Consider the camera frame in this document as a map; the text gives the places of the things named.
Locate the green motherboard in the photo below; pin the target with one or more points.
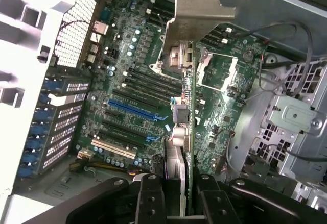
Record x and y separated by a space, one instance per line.
132 55

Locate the blue expansion slot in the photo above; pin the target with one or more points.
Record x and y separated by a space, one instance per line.
132 110

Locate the CPU socket with metal frame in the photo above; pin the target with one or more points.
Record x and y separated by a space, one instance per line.
219 68

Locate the grey power supply box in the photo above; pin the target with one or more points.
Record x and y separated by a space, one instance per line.
268 2

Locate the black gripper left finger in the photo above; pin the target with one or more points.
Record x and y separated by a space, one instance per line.
150 198

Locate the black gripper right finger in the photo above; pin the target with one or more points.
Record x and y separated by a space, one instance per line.
212 203

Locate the black RAM slot white latch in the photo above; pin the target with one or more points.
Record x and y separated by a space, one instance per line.
219 32
145 90
215 41
159 9
145 77

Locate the grey metal PC case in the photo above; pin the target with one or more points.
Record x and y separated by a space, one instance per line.
255 111

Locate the grey metal disk bay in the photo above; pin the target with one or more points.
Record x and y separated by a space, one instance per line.
288 111

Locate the white expansion slot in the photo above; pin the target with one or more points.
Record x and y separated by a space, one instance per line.
113 148

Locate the round coin cell battery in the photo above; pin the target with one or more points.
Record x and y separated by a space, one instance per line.
249 56

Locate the silver rear port block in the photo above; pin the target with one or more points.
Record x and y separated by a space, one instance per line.
99 28

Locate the long black expansion slot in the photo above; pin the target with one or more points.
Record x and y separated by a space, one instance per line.
125 129
122 139

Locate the black perforated slot cover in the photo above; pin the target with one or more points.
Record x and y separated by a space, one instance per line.
76 85
67 113

